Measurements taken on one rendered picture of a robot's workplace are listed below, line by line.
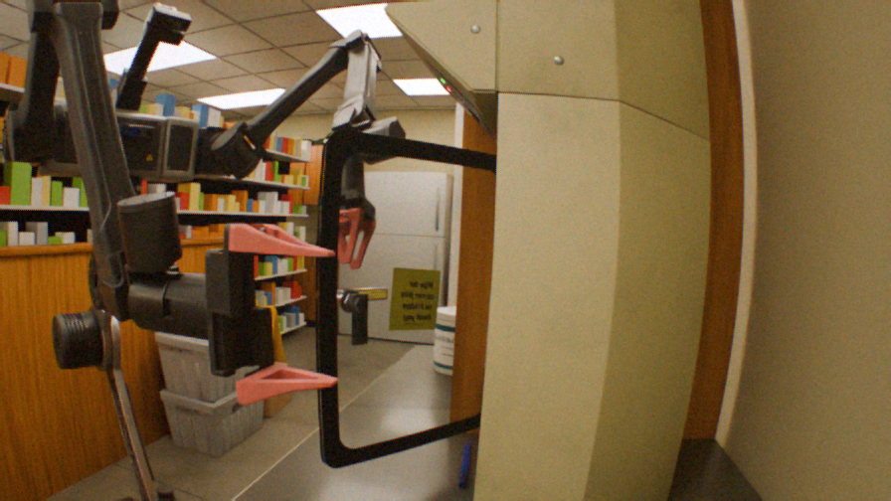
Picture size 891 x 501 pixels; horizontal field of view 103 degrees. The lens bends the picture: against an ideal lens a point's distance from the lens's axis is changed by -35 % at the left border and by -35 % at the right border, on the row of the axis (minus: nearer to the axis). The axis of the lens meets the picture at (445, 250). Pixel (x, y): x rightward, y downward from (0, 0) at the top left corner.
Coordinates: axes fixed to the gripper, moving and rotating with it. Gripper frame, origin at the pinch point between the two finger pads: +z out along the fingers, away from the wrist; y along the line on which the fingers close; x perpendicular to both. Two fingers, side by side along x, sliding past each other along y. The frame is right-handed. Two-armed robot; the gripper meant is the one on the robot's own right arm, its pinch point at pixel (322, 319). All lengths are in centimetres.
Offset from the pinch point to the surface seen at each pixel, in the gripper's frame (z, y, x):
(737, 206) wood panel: 50, 13, 47
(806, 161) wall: 55, 18, 30
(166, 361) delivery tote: -173, -62, 163
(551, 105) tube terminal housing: 16.5, 17.9, 9.4
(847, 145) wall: 55, 19, 19
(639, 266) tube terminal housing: 25.0, 3.8, 12.5
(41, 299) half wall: -186, -22, 91
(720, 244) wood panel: 46, 6, 47
